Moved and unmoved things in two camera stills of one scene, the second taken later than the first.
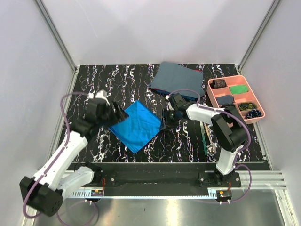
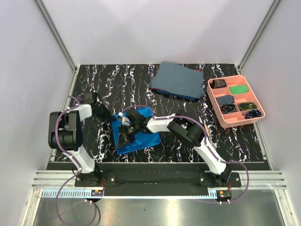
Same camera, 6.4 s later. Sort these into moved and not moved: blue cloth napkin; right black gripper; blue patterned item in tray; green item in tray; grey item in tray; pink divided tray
Moved: blue cloth napkin; right black gripper
Not moved: grey item in tray; pink divided tray; blue patterned item in tray; green item in tray
